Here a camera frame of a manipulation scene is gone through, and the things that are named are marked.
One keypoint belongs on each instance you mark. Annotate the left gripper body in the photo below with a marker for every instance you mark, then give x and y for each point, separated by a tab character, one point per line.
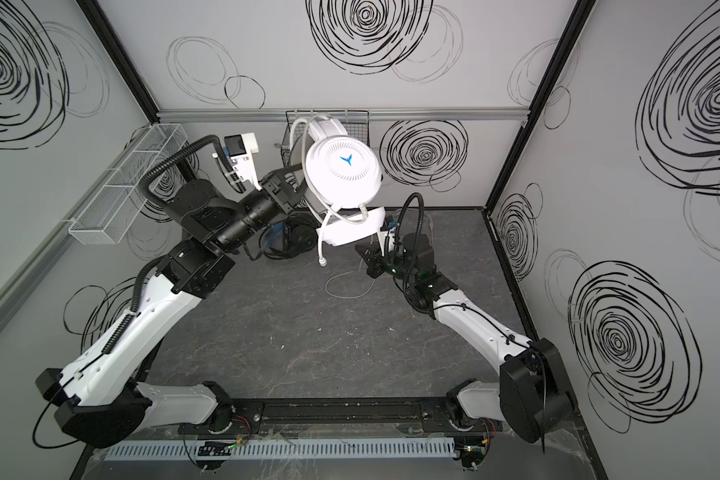
281	190

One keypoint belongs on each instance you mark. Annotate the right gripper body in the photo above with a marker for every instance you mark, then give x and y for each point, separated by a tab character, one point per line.
371	257

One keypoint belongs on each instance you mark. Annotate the black blue gaming headset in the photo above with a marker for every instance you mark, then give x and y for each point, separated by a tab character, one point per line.
290	237

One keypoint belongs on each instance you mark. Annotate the white headphones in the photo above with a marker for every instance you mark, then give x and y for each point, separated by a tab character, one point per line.
342	175

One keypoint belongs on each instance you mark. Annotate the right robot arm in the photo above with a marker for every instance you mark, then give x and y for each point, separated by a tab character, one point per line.
533	393

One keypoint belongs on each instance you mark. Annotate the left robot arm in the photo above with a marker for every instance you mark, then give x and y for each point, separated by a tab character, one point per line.
98	401

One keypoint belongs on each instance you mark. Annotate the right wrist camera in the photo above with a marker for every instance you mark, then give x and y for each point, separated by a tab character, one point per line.
387	237

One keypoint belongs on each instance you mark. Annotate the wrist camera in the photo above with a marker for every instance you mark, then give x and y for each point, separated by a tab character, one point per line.
234	158
387	237

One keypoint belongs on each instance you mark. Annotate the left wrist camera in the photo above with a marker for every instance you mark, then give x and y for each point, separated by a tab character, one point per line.
234	158

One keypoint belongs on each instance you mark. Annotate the black wire basket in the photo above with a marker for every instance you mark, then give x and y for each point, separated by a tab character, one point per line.
360	120

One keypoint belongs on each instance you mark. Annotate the aluminium wall rail back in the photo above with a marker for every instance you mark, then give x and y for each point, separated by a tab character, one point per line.
268	115

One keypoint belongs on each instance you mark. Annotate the aluminium wall rail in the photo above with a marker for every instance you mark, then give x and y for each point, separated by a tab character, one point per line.
20	286
268	115

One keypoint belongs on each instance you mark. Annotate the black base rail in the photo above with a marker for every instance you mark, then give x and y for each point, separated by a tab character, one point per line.
428	415

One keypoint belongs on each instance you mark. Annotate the white mesh wall tray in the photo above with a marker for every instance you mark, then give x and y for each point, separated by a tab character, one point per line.
109	214

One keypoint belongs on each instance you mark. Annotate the white slotted cable duct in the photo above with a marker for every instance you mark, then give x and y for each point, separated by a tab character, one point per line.
282	449

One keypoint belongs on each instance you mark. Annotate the aluminium wall rail left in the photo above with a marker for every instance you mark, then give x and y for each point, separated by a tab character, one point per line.
20	286

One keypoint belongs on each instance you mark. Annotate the black corner frame post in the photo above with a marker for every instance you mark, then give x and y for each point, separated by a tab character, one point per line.
106	34

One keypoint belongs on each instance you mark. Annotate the right black corner post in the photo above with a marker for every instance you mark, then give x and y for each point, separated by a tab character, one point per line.
565	45

